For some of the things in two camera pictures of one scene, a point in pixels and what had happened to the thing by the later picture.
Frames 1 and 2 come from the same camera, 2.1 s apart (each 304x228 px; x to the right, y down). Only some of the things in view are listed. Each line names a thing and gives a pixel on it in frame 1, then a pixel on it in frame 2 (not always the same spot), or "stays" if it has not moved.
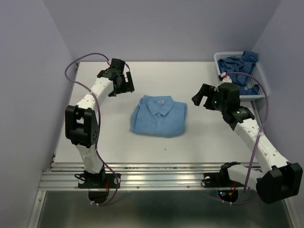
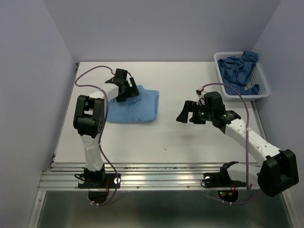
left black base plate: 99,181 stays
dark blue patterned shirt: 244,63 stays
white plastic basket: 257,78 stays
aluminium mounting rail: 64,176 stays
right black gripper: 205,90 -> 190,106
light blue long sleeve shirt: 159,115 -> 139,109
